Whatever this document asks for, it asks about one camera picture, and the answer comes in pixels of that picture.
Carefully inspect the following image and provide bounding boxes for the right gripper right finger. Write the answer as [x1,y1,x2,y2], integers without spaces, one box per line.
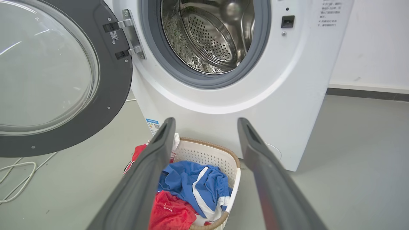
[237,117,329,230]

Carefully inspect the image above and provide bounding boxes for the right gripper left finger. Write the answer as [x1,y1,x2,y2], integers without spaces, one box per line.
[86,117,177,230]

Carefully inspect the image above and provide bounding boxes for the round black glass washer door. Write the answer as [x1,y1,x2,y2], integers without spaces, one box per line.
[0,0,133,158]

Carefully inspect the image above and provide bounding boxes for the white front-load washing machine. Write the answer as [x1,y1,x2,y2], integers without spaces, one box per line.
[104,0,355,172]

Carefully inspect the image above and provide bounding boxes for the metal door hinge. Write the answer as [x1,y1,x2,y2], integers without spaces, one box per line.
[103,9,147,60]

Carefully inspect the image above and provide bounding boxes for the red basketball jersey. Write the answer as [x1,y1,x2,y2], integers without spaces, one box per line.
[123,143,211,230]

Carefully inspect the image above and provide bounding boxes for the round white filter cover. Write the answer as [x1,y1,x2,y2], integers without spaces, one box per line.
[265,143,282,161]

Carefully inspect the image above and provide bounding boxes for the blue shorts with white stripe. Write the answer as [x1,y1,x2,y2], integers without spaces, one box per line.
[157,160,233,222]

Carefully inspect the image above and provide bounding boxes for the blue energy label sticker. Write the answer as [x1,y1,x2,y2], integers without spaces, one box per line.
[146,119,160,136]

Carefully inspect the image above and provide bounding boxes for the white perforated laundry basket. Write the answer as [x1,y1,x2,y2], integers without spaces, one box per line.
[173,137,242,230]

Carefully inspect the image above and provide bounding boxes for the perforated steel washer drum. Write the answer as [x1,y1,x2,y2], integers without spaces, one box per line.
[161,0,255,74]

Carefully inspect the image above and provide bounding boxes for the black text sticker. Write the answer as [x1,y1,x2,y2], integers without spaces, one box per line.
[317,0,343,27]

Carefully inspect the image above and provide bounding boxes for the white power cable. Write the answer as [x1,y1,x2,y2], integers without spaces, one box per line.
[0,152,58,184]
[0,161,37,204]

